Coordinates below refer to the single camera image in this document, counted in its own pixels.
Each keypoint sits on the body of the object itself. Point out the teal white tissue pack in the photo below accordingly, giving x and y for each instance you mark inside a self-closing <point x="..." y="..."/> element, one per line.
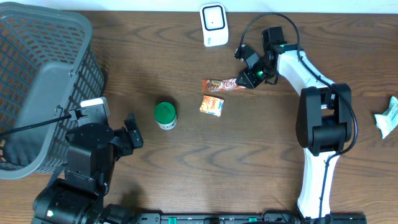
<point x="387" y="121"/>

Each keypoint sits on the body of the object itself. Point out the grey plastic mesh basket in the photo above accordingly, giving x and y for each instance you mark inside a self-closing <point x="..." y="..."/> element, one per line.
<point x="47" y="69"/>

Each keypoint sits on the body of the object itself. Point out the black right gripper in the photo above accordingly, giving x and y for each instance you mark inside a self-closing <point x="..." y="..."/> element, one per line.
<point x="250" y="81"/>

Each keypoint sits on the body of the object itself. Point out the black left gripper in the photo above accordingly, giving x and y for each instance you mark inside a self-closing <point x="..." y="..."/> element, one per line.
<point x="125" y="137"/>

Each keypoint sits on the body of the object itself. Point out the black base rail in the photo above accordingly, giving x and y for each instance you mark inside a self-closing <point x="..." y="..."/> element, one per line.
<point x="270" y="217"/>

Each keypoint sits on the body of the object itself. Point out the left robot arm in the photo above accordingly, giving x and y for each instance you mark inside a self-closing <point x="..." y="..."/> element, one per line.
<point x="75" y="193"/>

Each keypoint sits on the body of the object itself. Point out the orange snack packet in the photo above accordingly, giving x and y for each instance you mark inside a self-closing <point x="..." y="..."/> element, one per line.
<point x="212" y="105"/>

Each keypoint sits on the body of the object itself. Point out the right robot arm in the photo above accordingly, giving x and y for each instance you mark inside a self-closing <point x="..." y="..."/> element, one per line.
<point x="324" y="118"/>

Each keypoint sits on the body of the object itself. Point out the green lid white jar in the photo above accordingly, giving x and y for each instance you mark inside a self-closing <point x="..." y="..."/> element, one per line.
<point x="165" y="115"/>

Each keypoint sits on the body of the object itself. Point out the red chocolate bar wrapper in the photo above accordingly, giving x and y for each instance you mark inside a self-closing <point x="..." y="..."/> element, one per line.
<point x="220" y="85"/>

